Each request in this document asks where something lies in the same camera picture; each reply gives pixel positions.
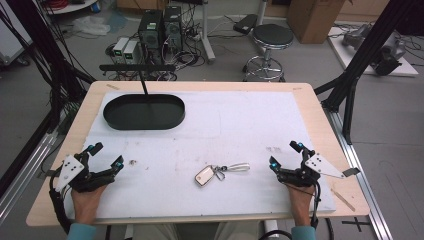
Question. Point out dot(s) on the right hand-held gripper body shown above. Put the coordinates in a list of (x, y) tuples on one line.
[(308, 173)]

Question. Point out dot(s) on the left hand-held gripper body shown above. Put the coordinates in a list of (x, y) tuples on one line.
[(75, 173)]

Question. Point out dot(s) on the person's right hand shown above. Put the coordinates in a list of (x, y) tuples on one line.
[(300, 203)]

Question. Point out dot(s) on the person's left hand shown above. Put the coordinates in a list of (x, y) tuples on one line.
[(87, 203)]

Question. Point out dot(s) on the thin wooden stick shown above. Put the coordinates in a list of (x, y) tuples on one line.
[(343, 200)]

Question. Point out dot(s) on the black oval tray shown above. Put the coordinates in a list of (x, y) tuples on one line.
[(144, 112)]

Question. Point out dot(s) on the white foam mat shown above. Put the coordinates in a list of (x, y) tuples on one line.
[(206, 150)]

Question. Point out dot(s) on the black T-shaped stand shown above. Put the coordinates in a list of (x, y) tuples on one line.
[(138, 67)]

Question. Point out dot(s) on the small white power unit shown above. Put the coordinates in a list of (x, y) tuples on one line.
[(131, 51), (120, 48)]

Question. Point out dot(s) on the black round stool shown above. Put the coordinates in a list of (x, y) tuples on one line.
[(270, 38)]

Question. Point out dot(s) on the white floor board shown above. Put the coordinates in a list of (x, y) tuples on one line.
[(370, 55)]

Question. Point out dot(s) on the clear plastic bag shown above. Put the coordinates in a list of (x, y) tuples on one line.
[(91, 26)]

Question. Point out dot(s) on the brown cardboard box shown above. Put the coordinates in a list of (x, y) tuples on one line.
[(313, 18)]

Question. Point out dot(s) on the black computer tower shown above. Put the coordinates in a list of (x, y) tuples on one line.
[(150, 31), (173, 28)]

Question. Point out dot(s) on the grey robot device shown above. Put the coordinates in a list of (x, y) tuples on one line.
[(383, 46)]

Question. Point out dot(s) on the black flat box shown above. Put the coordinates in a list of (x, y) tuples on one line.
[(245, 24)]

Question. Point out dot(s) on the grey desk leg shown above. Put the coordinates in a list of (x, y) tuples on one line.
[(207, 33)]

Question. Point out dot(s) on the aluminium floor rail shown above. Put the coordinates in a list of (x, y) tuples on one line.
[(23, 176), (360, 173)]

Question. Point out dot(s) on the black metal frame post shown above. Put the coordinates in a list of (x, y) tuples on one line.
[(40, 60), (363, 56)]

